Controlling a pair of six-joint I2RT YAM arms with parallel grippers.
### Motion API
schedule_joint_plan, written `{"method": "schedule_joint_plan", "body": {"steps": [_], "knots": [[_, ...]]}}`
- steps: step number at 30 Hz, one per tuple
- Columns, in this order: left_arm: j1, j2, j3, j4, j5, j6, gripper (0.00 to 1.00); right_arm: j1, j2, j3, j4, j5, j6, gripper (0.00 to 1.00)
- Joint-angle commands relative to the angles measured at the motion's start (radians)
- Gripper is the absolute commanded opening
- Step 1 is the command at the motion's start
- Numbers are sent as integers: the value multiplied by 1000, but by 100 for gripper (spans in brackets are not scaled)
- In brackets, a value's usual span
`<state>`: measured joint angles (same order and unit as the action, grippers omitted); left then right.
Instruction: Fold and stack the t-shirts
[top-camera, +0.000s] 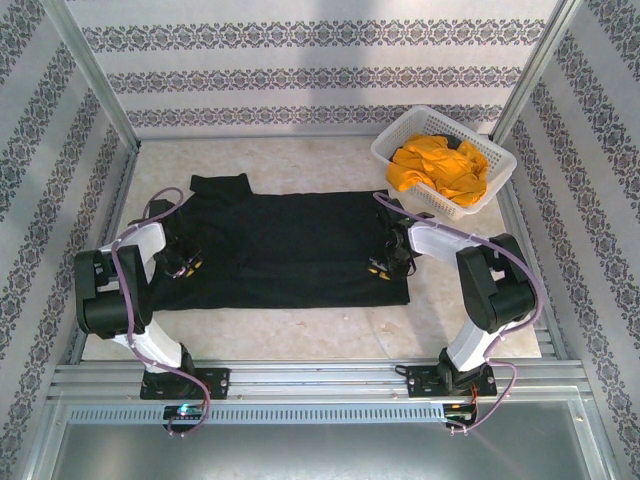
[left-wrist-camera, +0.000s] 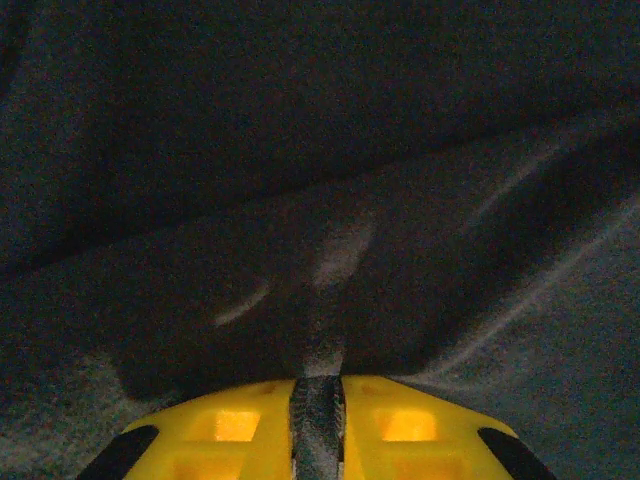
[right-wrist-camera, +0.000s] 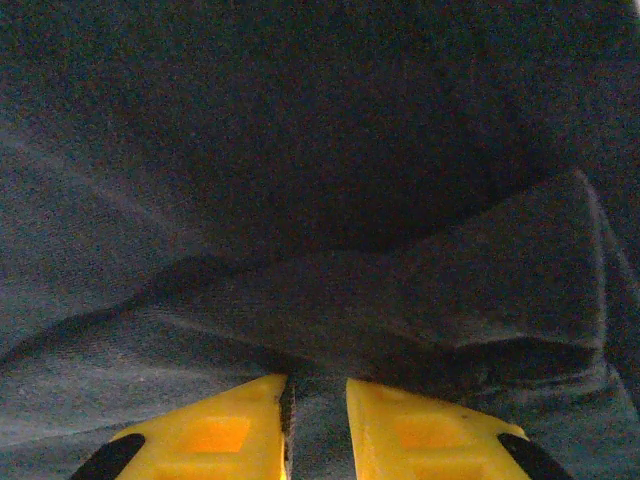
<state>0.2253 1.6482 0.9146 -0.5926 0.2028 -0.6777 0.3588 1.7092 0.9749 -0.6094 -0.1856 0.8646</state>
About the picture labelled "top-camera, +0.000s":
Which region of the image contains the black t-shirt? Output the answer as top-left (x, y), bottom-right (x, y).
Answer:
top-left (147, 172), bottom-right (412, 311)

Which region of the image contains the yellow t-shirt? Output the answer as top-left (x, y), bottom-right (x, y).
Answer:
top-left (385, 133), bottom-right (490, 210)

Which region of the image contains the white plastic basket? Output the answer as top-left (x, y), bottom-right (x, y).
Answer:
top-left (370, 104), bottom-right (518, 222)

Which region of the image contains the grey metal sheet panel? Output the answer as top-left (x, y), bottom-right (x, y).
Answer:
top-left (49, 422), bottom-right (609, 480)

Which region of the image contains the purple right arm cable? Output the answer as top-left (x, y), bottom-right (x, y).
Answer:
top-left (373, 191), bottom-right (545, 435)

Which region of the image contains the aluminium side rail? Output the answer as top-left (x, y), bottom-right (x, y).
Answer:
top-left (498, 178), bottom-right (570, 362)
top-left (73, 142), bottom-right (142, 364)

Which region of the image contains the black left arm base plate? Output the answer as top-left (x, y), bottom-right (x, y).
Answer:
top-left (139, 367), bottom-right (231, 401)

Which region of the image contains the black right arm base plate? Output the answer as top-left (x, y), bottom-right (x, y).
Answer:
top-left (405, 363), bottom-right (497, 400)

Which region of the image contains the aluminium mounting rail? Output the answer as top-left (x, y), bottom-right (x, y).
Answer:
top-left (47, 360), bottom-right (589, 402)

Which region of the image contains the aluminium back rail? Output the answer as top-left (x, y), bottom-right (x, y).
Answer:
top-left (134, 130), bottom-right (386, 146)

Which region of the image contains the slotted grey cable duct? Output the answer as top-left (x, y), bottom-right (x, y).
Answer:
top-left (67, 402), bottom-right (446, 425)

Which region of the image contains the aluminium frame post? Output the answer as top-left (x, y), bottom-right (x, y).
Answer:
top-left (39, 0), bottom-right (143, 151)
top-left (489, 0), bottom-right (584, 144)

